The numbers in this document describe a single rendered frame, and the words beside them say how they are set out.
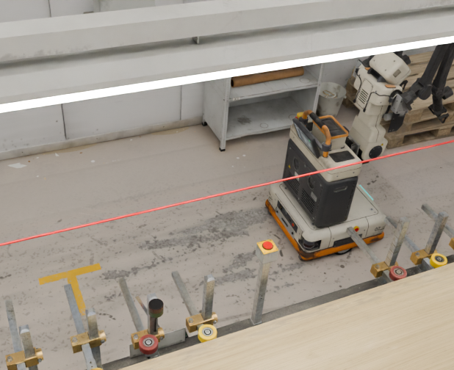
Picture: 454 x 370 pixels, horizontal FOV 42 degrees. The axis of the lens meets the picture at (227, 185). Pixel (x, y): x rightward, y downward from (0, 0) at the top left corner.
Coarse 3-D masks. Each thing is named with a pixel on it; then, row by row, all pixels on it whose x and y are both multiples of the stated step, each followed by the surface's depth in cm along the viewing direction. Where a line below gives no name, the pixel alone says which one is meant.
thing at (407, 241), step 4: (384, 220) 333; (388, 220) 330; (392, 220) 330; (388, 224) 330; (392, 224) 327; (396, 224) 328; (392, 228) 327; (404, 240) 320; (408, 240) 318; (408, 244) 317; (412, 244) 316; (416, 244) 316; (412, 248) 315; (416, 248) 314; (412, 252) 316; (424, 260) 308; (428, 260) 308; (424, 264) 309; (428, 264) 305; (428, 268) 306; (432, 268) 304
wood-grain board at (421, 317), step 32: (384, 288) 282; (416, 288) 284; (448, 288) 285; (288, 320) 264; (320, 320) 265; (352, 320) 266; (384, 320) 267; (416, 320) 269; (448, 320) 270; (192, 352) 247; (224, 352) 248; (256, 352) 249; (288, 352) 251; (320, 352) 252; (352, 352) 253; (384, 352) 254; (416, 352) 255; (448, 352) 256
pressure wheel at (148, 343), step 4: (144, 336) 251; (148, 336) 251; (152, 336) 251; (140, 340) 249; (144, 340) 250; (148, 340) 249; (152, 340) 250; (156, 340) 250; (140, 344) 248; (144, 344) 248; (148, 344) 249; (152, 344) 248; (156, 344) 248; (140, 348) 248; (144, 348) 247; (148, 348) 247; (152, 348) 247; (156, 348) 249; (144, 352) 248; (148, 352) 247; (152, 352) 248
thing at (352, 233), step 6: (348, 228) 322; (348, 234) 323; (354, 234) 319; (354, 240) 319; (360, 240) 316; (360, 246) 315; (366, 246) 313; (366, 252) 310; (372, 252) 310; (372, 258) 306; (378, 258) 306; (384, 276) 300; (390, 282) 296
